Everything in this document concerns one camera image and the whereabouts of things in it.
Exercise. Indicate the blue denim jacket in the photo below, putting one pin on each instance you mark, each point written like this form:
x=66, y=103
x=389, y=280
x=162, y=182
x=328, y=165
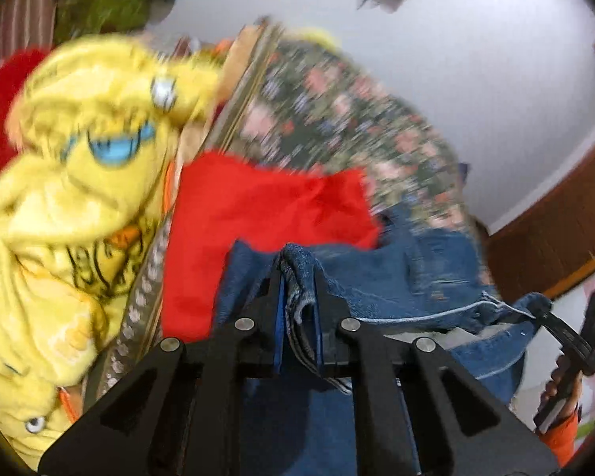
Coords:
x=426, y=277

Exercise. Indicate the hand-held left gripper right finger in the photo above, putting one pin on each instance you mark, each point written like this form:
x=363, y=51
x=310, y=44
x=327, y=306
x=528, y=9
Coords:
x=318, y=329

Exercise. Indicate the red plush toy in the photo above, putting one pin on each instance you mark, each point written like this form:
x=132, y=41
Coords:
x=0, y=109

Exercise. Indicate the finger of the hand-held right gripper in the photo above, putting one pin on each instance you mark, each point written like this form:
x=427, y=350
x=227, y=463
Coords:
x=570, y=344

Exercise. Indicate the red cloth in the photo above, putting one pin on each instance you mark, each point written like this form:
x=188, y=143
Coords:
x=258, y=223

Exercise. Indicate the yellow cartoon print blanket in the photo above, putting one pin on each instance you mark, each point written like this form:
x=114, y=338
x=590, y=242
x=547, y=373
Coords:
x=54, y=198

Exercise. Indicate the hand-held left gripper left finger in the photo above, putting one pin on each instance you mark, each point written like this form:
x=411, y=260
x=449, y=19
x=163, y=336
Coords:
x=276, y=329

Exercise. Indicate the striped brown curtain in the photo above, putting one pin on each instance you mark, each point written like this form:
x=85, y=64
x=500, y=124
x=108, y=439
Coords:
x=25, y=5

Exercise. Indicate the person's right forearm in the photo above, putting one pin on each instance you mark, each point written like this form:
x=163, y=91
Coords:
x=560, y=439

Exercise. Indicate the floral bedspread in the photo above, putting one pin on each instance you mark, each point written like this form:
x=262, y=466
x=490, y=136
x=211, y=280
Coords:
x=337, y=109

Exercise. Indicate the person's right hand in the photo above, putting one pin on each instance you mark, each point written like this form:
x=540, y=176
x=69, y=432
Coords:
x=551, y=391

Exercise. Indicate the green patterned cloth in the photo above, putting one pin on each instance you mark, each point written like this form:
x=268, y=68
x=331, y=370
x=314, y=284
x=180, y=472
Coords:
x=109, y=15

